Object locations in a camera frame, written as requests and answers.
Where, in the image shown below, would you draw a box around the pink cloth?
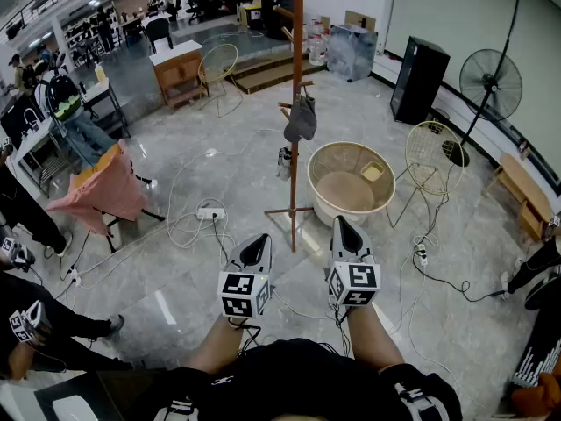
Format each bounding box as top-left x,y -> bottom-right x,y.
45,139 -> 150,237

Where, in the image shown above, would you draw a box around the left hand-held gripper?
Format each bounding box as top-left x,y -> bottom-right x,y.
217,233 -> 273,319

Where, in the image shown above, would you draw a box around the black green backpack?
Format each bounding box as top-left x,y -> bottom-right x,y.
45,74 -> 85,123

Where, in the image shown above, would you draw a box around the orange chair black legs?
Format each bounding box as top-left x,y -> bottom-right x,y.
71,143 -> 167,254

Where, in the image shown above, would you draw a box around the black office chair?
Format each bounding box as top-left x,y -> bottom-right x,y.
144,15 -> 174,54

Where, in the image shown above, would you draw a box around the wooden step platform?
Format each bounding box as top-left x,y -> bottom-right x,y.
229,52 -> 328,96

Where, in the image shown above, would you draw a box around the black mezzanine railing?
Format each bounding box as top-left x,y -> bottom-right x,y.
0,0 -> 111,35

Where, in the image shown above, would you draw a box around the white table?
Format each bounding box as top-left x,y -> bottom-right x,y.
78,75 -> 131,139

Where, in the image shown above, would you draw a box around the round beige wire basket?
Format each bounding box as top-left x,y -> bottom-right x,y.
306,141 -> 397,228

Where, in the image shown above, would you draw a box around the person's right forearm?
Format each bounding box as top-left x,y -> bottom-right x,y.
345,303 -> 407,373

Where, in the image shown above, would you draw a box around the wooden coat rack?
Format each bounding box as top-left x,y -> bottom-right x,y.
264,0 -> 320,253

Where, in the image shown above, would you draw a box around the grey marbled box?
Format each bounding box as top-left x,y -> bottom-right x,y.
325,23 -> 380,83

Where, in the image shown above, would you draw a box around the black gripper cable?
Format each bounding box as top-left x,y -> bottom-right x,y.
328,303 -> 357,360
227,317 -> 265,358

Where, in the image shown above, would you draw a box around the black yellow bin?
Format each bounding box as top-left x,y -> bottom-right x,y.
240,0 -> 265,31

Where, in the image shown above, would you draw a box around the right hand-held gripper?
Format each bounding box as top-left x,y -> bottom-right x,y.
326,215 -> 381,307

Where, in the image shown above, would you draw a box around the grey cap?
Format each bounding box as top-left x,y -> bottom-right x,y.
283,84 -> 318,143

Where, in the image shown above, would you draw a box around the person's left forearm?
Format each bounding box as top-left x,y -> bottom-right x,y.
183,316 -> 251,375

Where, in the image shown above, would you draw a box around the white cable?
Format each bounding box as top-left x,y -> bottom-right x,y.
166,127 -> 287,250
393,233 -> 479,412

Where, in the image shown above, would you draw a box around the person's black shirt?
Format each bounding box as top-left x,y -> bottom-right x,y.
124,338 -> 465,421

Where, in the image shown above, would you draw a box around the yellow square tray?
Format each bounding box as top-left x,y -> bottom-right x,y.
359,161 -> 387,182

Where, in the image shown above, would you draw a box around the wooden cabinet white top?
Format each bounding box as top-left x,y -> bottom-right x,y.
149,39 -> 211,110

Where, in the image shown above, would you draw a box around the cardboard box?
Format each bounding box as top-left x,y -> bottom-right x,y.
344,9 -> 378,31

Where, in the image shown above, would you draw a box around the yellow wire chair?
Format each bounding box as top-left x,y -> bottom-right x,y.
387,120 -> 466,230
197,42 -> 245,118

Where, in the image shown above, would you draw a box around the wooden bench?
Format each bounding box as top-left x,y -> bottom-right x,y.
483,153 -> 556,243

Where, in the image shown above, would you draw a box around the large pale roller screen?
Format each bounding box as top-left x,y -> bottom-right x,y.
385,0 -> 561,184

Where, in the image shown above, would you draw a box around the black standing fan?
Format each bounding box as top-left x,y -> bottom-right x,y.
441,0 -> 524,168

